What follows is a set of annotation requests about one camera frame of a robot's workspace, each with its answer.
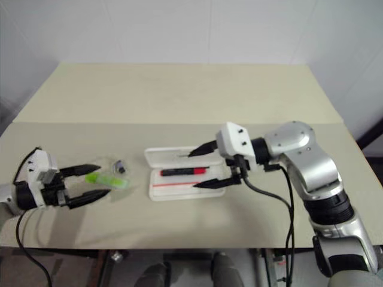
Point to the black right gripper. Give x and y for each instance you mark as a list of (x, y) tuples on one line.
[(239, 167)]

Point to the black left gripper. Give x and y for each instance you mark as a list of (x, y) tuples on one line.
[(54, 192)]

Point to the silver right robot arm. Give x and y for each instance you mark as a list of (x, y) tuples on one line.
[(314, 167)]

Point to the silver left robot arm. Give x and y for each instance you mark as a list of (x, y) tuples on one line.
[(7, 198)]

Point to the green highlighter marker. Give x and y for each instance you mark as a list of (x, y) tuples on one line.
[(104, 180)]

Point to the red marker with black cap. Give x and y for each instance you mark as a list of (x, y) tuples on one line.
[(185, 171)]

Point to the white plastic pencil case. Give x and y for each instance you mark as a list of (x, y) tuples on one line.
[(185, 191)]

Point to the small black grey object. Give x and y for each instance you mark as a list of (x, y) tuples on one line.
[(119, 166)]

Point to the metal table leg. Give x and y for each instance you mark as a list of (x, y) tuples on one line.
[(269, 266), (112, 267)]

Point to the grey rounded shape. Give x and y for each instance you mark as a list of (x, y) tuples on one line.
[(155, 276), (223, 270)]

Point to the dark object beside table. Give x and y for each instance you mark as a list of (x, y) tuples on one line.
[(372, 134)]

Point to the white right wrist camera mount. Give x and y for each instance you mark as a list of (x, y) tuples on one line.
[(235, 140)]

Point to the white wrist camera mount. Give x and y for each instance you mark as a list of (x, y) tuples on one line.
[(37, 164), (235, 140)]

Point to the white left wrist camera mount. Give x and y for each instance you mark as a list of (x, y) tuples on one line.
[(37, 164)]

